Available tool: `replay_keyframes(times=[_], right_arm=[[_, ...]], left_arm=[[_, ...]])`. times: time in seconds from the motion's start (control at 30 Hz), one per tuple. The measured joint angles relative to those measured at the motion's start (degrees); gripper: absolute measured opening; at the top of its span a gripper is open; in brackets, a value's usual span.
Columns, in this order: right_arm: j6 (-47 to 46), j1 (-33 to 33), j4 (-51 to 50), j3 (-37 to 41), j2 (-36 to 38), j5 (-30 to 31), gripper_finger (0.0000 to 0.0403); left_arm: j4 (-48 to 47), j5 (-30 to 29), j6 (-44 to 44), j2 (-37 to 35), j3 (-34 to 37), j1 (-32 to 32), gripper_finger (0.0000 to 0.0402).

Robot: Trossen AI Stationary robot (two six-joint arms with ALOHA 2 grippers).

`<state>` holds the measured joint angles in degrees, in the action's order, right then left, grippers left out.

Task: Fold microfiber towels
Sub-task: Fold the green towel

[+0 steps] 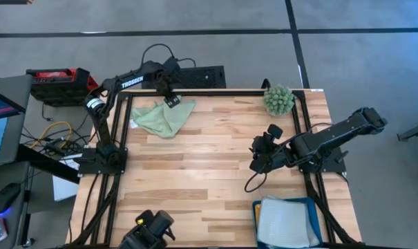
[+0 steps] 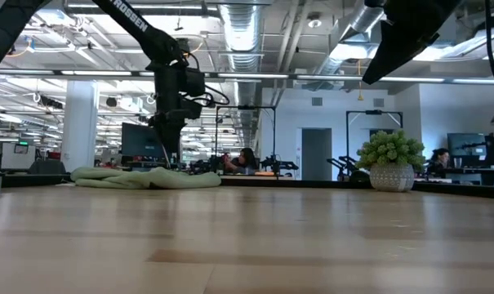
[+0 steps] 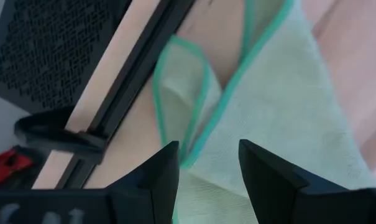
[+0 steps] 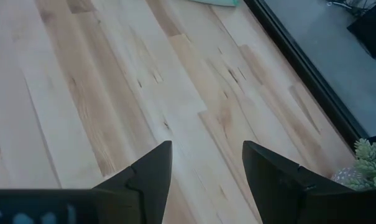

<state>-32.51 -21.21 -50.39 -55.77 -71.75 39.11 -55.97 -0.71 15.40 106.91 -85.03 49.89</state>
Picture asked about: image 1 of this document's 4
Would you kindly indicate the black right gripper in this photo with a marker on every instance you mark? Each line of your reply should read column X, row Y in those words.
column 272, row 152

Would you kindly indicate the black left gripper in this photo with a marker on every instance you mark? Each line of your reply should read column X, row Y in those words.
column 164, row 83

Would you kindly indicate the green microfiber towel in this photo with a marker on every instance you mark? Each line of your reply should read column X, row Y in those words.
column 160, row 121

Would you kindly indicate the blue plastic bin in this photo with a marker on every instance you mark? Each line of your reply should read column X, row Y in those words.
column 254, row 228

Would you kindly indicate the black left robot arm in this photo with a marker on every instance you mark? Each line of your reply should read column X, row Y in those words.
column 132, row 81

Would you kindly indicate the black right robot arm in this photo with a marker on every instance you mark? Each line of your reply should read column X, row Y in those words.
column 333, row 135

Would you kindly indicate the black perforated panel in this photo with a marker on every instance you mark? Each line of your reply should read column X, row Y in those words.
column 205, row 77

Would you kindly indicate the green succulent in white pot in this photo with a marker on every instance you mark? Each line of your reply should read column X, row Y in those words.
column 278, row 100

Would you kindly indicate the red and black toolbox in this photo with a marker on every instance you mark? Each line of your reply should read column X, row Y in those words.
column 56, row 90

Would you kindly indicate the black device with yellow light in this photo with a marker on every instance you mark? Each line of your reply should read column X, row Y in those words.
column 150, row 231

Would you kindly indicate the white paper sheet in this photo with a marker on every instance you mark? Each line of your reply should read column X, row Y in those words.
column 63, row 188

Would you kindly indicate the dark chair base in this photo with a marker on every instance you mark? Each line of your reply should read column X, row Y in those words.
column 416, row 131

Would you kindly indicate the dark grey side desk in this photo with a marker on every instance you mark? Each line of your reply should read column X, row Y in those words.
column 8, row 173

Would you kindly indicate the dark bar with orange end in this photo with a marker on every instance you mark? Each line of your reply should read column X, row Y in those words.
column 8, row 1

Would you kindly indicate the black computer mouse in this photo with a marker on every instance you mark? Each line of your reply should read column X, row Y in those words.
column 5, row 197

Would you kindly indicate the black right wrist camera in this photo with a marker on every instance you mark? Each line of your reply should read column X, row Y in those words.
column 275, row 131

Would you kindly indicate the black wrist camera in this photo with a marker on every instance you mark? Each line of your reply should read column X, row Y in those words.
column 171, row 64
column 275, row 131

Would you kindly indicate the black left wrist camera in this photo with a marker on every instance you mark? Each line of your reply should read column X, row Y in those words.
column 171, row 64

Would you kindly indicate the black aluminium table frame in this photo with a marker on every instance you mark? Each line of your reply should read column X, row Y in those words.
column 212, row 92

